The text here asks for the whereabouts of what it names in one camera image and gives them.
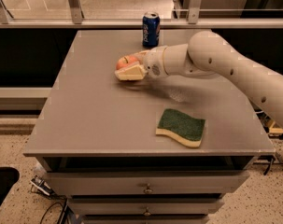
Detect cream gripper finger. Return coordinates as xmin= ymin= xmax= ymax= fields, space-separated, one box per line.
xmin=115 ymin=63 xmax=147 ymax=81
xmin=129 ymin=49 xmax=149 ymax=63

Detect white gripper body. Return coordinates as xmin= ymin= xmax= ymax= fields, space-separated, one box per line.
xmin=143 ymin=46 xmax=167 ymax=78

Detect red apple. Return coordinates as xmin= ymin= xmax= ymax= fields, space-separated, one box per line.
xmin=116 ymin=55 xmax=139 ymax=70

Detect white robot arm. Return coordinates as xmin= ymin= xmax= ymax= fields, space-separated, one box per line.
xmin=115 ymin=30 xmax=283 ymax=129

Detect blue Pepsi can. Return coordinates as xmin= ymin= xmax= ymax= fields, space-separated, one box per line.
xmin=142 ymin=12 xmax=160 ymax=48

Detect metal railing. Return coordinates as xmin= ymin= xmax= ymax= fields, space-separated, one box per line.
xmin=0 ymin=0 xmax=283 ymax=29

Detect green yellow sponge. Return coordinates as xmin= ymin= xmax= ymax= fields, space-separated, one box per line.
xmin=156 ymin=108 xmax=205 ymax=148

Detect grey drawer cabinet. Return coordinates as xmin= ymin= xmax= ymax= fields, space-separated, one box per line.
xmin=22 ymin=28 xmax=276 ymax=224

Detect brass top drawer knob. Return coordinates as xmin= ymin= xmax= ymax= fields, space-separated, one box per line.
xmin=143 ymin=184 xmax=153 ymax=194

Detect brass drawer knob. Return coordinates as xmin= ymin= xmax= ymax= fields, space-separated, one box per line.
xmin=143 ymin=184 xmax=153 ymax=194
xmin=143 ymin=207 xmax=151 ymax=217

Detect top grey drawer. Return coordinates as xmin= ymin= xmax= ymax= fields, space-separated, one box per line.
xmin=44 ymin=171 xmax=249 ymax=196

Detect grey drawer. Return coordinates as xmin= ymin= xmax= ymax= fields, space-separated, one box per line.
xmin=68 ymin=199 xmax=223 ymax=215
xmin=83 ymin=216 xmax=209 ymax=224
xmin=44 ymin=171 xmax=249 ymax=196

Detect brass middle drawer knob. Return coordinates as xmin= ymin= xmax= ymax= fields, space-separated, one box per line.
xmin=143 ymin=207 xmax=151 ymax=217

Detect middle grey drawer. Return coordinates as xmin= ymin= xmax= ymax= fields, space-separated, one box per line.
xmin=68 ymin=199 xmax=223 ymax=215

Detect small black white device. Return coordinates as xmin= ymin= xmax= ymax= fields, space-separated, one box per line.
xmin=31 ymin=175 xmax=52 ymax=196

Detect bottom grey drawer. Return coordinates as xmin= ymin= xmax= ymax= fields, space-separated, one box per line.
xmin=83 ymin=216 xmax=209 ymax=224

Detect black chair seat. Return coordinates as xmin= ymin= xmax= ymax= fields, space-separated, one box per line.
xmin=0 ymin=167 xmax=20 ymax=206

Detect yellow stand frame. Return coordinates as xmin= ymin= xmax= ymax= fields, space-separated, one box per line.
xmin=266 ymin=119 xmax=283 ymax=135

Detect black floor cable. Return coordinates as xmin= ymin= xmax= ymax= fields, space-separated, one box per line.
xmin=39 ymin=199 xmax=70 ymax=224

